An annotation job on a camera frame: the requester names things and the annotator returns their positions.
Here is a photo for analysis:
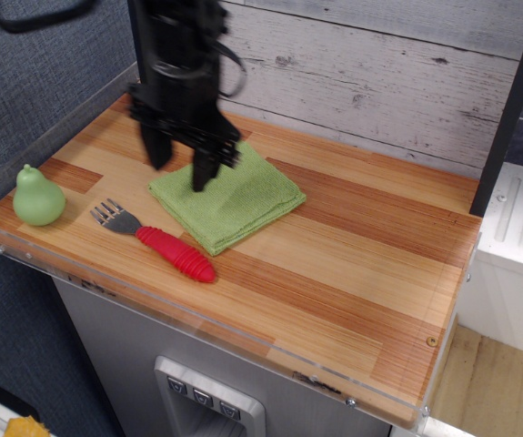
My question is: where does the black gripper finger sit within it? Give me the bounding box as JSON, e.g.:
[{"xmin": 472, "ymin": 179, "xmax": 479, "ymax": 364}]
[
  {"xmin": 140, "ymin": 124, "xmax": 173, "ymax": 170},
  {"xmin": 192, "ymin": 149, "xmax": 220, "ymax": 192}
]

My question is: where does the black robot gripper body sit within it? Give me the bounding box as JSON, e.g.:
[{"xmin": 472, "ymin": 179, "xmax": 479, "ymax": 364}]
[{"xmin": 128, "ymin": 58, "xmax": 240, "ymax": 168}]

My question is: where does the green cloth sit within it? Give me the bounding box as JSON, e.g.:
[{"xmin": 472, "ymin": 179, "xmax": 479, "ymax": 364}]
[{"xmin": 148, "ymin": 141, "xmax": 307, "ymax": 256}]

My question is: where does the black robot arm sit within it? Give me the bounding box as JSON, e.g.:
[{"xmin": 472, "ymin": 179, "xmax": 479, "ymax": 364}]
[{"xmin": 128, "ymin": 1, "xmax": 246, "ymax": 192}]

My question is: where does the green toy pear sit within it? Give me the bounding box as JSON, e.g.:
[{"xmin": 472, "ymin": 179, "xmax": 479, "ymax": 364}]
[{"xmin": 13, "ymin": 164, "xmax": 66, "ymax": 227}]

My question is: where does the grey toy fridge cabinet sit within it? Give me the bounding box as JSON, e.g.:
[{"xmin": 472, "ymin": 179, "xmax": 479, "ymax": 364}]
[{"xmin": 55, "ymin": 279, "xmax": 391, "ymax": 436}]

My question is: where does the silver dispenser panel with buttons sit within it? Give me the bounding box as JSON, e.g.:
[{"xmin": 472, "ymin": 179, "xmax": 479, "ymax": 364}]
[{"xmin": 154, "ymin": 356, "xmax": 267, "ymax": 436}]

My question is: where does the brass screw in table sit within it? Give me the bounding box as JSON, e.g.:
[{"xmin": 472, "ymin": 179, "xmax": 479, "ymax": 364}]
[{"xmin": 426, "ymin": 337, "xmax": 438, "ymax": 347}]

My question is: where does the yellow object at corner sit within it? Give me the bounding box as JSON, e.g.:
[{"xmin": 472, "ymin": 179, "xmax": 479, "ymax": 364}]
[{"xmin": 3, "ymin": 416, "xmax": 51, "ymax": 437}]

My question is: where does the white toy sink unit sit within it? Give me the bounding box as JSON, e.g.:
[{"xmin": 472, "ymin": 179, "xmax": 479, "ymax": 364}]
[{"xmin": 456, "ymin": 164, "xmax": 523, "ymax": 351}]

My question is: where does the red handled metal fork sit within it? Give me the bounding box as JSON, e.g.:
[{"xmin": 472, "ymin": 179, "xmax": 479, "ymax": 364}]
[{"xmin": 90, "ymin": 198, "xmax": 216, "ymax": 283}]

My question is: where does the black right vertical post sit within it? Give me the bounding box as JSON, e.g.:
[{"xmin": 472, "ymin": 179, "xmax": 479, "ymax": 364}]
[{"xmin": 469, "ymin": 53, "xmax": 523, "ymax": 218}]

